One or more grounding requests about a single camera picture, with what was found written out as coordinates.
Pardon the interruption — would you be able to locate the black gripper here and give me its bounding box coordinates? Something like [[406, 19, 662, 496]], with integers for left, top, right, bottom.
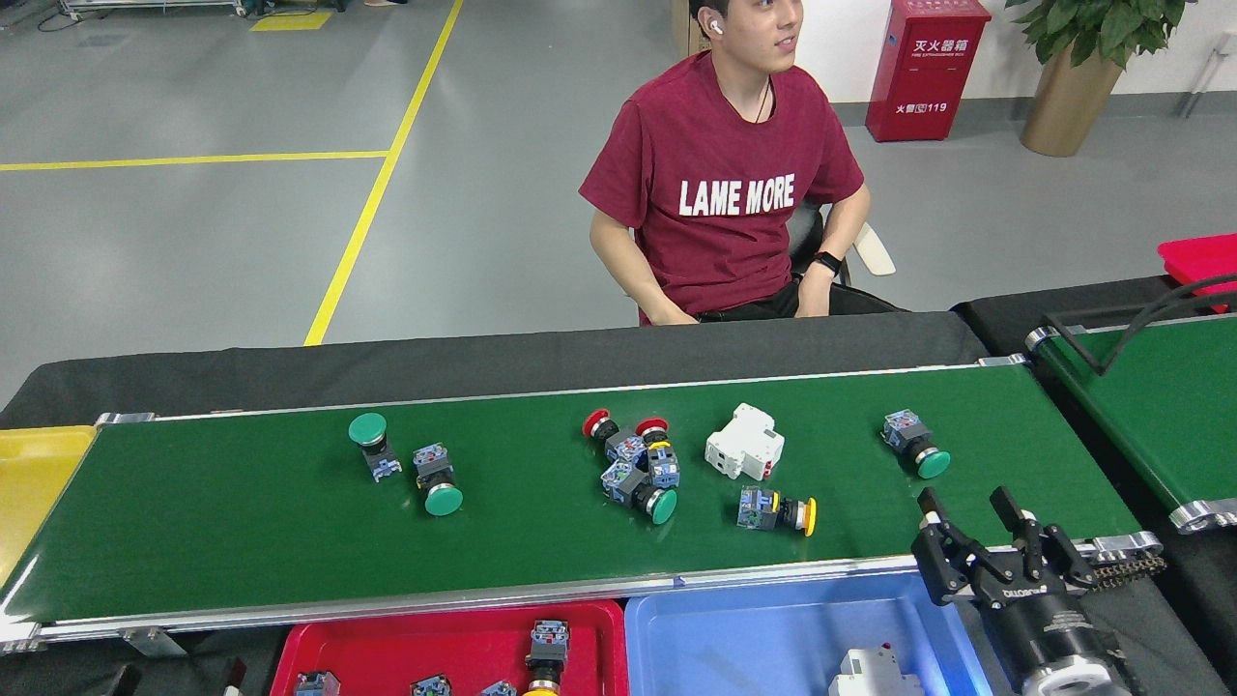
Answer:
[[911, 486, 1114, 680]]

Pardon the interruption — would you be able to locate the white circuit breaker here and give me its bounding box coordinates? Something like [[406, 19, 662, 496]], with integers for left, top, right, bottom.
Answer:
[[705, 403, 786, 482], [829, 643, 926, 696]]

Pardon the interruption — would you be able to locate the red plastic tray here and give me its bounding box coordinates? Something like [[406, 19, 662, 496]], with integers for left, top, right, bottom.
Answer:
[[269, 599, 629, 696]]

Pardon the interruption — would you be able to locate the green conveyor belt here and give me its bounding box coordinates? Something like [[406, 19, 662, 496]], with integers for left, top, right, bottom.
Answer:
[[0, 354, 1165, 658], [1024, 314, 1237, 535]]

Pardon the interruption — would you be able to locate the yellow plastic tray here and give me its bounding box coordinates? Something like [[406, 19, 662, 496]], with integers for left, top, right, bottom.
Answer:
[[0, 426, 98, 591]]

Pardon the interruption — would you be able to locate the blue plastic tray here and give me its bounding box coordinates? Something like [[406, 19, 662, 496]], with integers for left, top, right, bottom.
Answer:
[[623, 570, 996, 696]]

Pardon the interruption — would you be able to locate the person's left hand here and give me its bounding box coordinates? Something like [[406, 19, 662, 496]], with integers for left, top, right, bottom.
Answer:
[[794, 273, 834, 318]]

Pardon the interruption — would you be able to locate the grey office chair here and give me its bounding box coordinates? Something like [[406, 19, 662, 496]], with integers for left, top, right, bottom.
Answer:
[[788, 198, 898, 291]]

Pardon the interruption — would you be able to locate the red plastic bin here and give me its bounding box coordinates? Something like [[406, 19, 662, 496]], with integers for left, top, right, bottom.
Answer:
[[1157, 233, 1237, 312]]

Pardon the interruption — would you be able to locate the potted plant in gold pot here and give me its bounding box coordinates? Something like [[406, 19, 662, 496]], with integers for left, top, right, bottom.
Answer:
[[1005, 0, 1199, 158]]

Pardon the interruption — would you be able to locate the red fire extinguisher cabinet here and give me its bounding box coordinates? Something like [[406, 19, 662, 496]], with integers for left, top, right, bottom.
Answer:
[[865, 0, 992, 143]]

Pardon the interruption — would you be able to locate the person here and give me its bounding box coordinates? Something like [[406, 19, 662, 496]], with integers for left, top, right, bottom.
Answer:
[[578, 0, 905, 326]]

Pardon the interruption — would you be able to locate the metal cart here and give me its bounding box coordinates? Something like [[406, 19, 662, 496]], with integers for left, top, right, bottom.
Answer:
[[58, 0, 247, 18]]

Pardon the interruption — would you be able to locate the black drive chain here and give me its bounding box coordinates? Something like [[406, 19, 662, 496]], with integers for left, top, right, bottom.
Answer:
[[1092, 553, 1168, 593]]

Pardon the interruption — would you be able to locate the black cable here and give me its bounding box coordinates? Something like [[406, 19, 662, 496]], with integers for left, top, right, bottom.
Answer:
[[1044, 275, 1237, 376]]

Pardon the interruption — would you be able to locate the white wall conduit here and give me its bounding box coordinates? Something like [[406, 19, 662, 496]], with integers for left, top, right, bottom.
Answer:
[[1184, 29, 1237, 119]]

